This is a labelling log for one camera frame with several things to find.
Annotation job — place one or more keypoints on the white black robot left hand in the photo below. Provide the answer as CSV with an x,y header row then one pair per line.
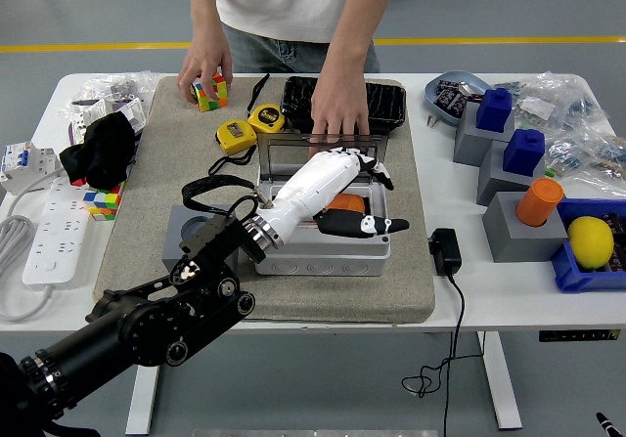
x,y
313,183

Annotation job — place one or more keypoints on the person's left hand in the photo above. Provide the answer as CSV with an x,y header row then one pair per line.
x,y
340,104

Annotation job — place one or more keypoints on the person's right hand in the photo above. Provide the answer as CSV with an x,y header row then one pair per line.
x,y
205,63

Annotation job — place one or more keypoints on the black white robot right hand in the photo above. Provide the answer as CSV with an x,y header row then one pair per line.
x,y
610,427

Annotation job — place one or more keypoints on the multicolour puzzle cube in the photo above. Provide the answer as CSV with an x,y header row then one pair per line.
x,y
215,95
102,202

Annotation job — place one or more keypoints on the orange cylinder battery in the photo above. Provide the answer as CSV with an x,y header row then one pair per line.
x,y
538,202
349,202

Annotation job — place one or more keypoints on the grey electrical box clear lid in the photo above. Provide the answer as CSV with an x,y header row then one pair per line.
x,y
342,261

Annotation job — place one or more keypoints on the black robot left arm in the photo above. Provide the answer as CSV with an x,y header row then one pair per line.
x,y
147,324

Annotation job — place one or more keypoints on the person's right forearm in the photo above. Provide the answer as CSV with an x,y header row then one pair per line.
x,y
205,12

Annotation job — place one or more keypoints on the person's left forearm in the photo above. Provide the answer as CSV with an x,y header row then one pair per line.
x,y
357,31

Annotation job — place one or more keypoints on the black plastic tray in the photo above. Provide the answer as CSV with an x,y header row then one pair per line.
x,y
386,104

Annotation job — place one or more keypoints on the yellow tape measure 5m label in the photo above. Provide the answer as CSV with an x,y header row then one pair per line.
x,y
266,120

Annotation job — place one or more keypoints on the yellow tape measure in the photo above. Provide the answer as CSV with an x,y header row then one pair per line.
x,y
236,136

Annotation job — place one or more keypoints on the clear bag small screws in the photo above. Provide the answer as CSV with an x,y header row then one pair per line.
x,y
122,85

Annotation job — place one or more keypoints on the small metal screws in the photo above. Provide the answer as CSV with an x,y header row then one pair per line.
x,y
431,120

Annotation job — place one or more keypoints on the black table control panel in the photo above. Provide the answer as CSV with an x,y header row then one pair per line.
x,y
577,336

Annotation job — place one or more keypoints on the person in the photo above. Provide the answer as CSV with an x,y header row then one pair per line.
x,y
283,2

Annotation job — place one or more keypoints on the dark patterned snack packet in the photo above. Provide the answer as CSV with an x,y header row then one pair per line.
x,y
451,102
446,84

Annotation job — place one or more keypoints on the white table leg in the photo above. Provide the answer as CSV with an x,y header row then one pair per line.
x,y
142,407
501,383

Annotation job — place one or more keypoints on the grey-brown table mat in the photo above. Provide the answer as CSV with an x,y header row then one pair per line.
x,y
342,300

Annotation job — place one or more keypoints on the blue-grey bowl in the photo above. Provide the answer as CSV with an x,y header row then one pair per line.
x,y
462,76

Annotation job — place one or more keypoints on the clear bag white breakers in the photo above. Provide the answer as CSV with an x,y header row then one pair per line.
x,y
85,114

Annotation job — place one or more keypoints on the brown silver snack packet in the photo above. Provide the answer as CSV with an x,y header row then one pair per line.
x,y
470,92

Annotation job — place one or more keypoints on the black cloth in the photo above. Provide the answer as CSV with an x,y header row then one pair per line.
x,y
105,148

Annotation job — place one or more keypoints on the grey cube holder block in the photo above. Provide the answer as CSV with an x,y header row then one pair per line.
x,y
518,246
494,183
469,144
171,246

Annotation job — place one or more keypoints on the blue plastic block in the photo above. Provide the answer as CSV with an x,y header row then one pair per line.
x,y
523,153
494,112

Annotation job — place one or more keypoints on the blue storage bin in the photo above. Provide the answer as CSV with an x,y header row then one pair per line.
x,y
567,275

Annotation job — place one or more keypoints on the yellow lemon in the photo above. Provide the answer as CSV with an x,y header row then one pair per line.
x,y
591,241

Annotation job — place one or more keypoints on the clear bag white connectors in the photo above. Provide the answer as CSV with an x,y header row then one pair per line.
x,y
535,107

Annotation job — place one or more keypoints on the white circuit breaker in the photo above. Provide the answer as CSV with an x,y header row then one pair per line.
x,y
29,163

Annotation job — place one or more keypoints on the dark packets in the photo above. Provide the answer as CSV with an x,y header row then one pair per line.
x,y
617,224

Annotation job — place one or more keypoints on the green connector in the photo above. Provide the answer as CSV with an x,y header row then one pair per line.
x,y
550,172

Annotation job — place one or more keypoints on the clear bag blue components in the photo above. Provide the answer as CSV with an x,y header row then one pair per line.
x,y
582,104

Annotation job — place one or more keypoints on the clear bag mixed components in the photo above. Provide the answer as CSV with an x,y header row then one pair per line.
x,y
587,156

